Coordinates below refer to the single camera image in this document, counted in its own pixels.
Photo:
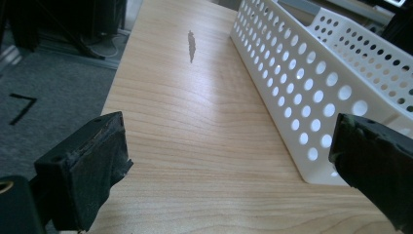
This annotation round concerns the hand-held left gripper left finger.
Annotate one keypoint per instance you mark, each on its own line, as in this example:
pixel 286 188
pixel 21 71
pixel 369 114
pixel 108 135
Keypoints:
pixel 82 169

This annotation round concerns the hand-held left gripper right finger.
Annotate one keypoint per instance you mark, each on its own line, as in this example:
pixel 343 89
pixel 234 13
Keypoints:
pixel 376 156

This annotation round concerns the white perforated plastic basket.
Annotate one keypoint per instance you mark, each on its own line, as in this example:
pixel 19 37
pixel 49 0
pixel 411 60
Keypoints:
pixel 293 70

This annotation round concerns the black metal stand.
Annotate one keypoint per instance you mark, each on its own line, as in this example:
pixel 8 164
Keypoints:
pixel 85 48

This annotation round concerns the black equipment case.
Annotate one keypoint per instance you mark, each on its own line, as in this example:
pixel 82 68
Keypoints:
pixel 402 32

